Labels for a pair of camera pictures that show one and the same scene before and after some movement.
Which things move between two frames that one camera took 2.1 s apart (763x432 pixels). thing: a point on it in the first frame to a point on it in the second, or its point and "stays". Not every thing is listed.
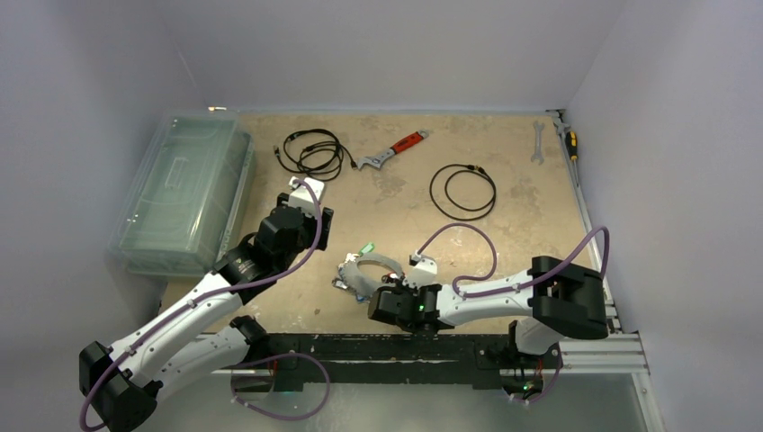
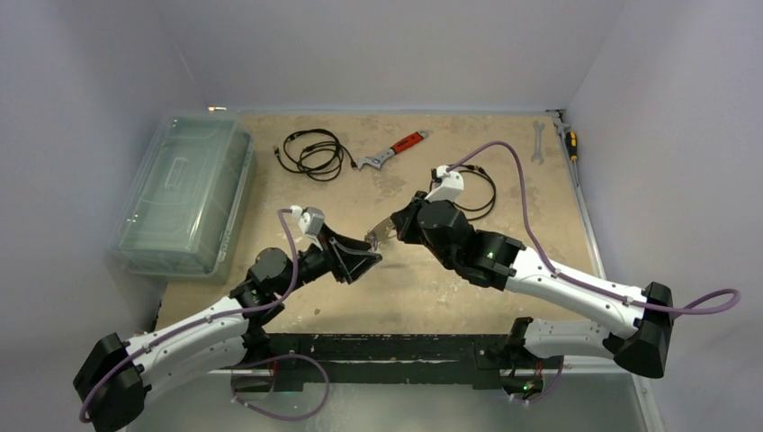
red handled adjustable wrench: (376, 160) stays
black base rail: (394, 358) stays
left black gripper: (326, 215) to (339, 264)
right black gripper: (390, 282) to (400, 220)
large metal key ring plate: (363, 283) to (381, 233)
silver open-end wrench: (538, 156) stays
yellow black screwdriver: (571, 144) stays
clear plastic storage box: (188, 202) stays
